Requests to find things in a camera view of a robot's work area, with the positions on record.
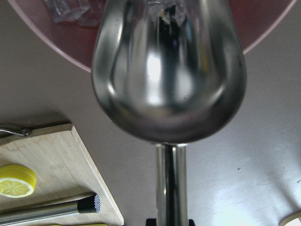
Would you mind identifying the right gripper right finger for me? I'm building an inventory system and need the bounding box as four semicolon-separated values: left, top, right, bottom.
187;219;195;226

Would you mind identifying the wooden cup stand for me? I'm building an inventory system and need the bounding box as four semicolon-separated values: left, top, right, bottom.
278;211;301;226

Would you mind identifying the half lemon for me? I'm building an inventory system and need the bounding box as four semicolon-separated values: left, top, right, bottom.
0;164;37;198

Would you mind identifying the stainless steel ice scoop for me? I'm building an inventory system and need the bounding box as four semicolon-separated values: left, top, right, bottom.
91;0;246;226

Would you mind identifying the pile of clear ice cubes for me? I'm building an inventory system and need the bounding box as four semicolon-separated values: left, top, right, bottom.
44;0;105;27

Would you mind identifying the bamboo cutting board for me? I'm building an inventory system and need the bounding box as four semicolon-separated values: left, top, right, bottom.
0;124;124;226

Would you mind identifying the pink bowl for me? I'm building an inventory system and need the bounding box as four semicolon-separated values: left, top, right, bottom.
9;0;296;72

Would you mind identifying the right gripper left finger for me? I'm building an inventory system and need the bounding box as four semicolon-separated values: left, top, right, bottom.
145;218;157;226

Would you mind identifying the steel muddler black tip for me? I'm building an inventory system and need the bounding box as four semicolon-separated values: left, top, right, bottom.
0;194;101;226

